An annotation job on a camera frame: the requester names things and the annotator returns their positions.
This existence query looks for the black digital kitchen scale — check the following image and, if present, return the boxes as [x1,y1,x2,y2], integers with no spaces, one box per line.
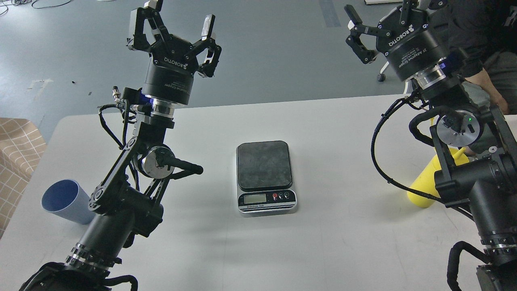
[235,140,298,216]

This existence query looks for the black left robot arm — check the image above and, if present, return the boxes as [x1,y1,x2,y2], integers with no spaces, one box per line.
[20,0,222,291]

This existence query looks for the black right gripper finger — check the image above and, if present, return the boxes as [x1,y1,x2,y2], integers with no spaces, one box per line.
[344,5,392,65]
[399,0,448,24]

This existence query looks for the yellow squeeze seasoning bottle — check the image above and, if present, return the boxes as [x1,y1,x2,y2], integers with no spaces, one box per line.
[407,147,469,208]

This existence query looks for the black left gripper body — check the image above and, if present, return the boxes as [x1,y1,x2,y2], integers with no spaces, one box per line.
[142,34,199,105]

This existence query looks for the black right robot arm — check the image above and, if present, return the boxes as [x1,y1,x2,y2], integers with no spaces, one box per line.
[344,0,517,291]

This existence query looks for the seated person in dark clothes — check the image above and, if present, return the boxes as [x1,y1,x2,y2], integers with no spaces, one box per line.
[432,0,517,115]

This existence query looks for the black floor cables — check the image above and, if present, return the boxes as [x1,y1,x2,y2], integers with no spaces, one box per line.
[0,0,74,16]

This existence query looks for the blue ribbed plastic cup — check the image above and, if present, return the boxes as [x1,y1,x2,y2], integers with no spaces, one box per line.
[41,179,95,225]

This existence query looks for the beige checkered cloth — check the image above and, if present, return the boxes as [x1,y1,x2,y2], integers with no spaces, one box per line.
[0,118,47,236]

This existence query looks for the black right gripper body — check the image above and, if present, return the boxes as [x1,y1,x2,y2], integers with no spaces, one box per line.
[376,11,449,81]

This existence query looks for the white side table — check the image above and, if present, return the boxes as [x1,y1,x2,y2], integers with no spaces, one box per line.
[504,115,517,135]

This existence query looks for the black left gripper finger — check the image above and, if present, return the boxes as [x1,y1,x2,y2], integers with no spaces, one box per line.
[187,14,222,78]
[127,0,170,53]

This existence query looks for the white office chair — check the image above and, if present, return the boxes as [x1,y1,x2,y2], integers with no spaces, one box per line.
[376,3,429,82]

